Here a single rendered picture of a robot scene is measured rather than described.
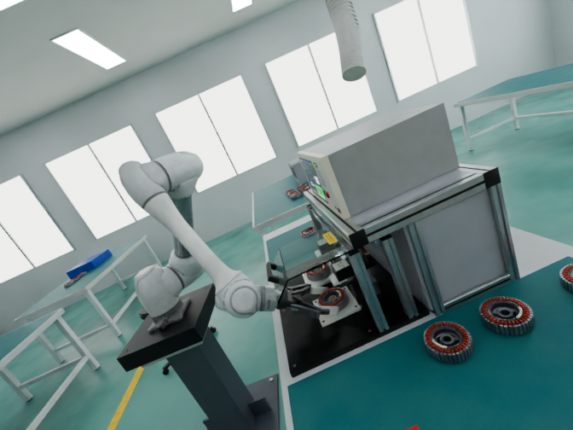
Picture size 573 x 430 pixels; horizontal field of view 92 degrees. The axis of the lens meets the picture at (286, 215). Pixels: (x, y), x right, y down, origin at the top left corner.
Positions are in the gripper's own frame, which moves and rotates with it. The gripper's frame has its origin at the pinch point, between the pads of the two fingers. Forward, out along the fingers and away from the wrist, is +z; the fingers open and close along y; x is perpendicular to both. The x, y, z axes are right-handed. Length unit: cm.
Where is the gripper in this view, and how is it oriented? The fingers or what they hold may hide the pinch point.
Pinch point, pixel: (329, 299)
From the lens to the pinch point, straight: 109.1
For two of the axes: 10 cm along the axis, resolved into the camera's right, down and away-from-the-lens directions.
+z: 9.9, 0.7, 1.5
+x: 1.1, -9.7, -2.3
